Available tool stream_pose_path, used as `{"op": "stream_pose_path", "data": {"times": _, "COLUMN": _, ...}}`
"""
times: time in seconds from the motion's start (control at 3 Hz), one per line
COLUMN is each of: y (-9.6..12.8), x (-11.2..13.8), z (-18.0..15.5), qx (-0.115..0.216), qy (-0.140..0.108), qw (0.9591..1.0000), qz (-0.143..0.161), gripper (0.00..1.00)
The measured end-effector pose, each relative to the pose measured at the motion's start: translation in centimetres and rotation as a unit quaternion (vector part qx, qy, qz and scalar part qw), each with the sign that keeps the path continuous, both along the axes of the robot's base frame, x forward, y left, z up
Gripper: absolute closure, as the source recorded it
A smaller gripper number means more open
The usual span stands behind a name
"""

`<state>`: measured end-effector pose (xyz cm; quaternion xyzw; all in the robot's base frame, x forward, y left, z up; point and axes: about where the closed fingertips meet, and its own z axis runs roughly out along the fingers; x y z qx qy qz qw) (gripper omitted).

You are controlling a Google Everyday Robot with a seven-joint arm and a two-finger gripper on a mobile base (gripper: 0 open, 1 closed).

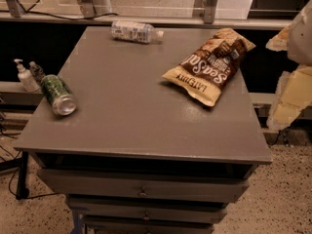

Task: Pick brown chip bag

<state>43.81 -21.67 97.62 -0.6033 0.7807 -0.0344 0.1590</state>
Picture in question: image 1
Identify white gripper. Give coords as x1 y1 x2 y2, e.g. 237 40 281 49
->
265 0 312 131

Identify brown chip bag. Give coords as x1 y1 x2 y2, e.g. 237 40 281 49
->
163 28 255 107

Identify clear plastic water bottle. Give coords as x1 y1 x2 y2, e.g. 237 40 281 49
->
111 20 164 44

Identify grey drawer cabinet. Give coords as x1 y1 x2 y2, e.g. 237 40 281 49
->
15 27 272 234

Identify green drink can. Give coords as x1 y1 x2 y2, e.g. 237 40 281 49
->
41 75 78 116

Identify small clear bottle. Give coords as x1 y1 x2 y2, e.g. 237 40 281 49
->
29 61 46 84

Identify white pump sanitizer bottle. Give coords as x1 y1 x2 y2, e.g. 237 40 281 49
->
14 58 40 92

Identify black cable on ledge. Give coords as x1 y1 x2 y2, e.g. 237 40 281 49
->
0 0 120 21

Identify black floor cable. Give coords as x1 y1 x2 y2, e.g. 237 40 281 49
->
0 120 59 201

